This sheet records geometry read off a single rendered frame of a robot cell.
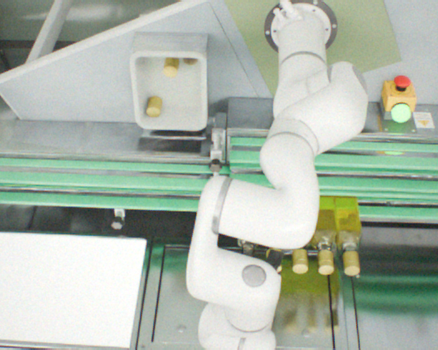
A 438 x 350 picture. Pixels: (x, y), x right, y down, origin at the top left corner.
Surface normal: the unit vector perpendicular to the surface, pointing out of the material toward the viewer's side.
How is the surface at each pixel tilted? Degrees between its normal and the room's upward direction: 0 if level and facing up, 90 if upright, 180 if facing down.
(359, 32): 1
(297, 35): 89
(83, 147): 90
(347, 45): 1
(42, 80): 0
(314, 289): 90
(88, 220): 90
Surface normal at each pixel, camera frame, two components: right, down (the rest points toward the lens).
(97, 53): -0.04, 0.69
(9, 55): 0.00, -0.73
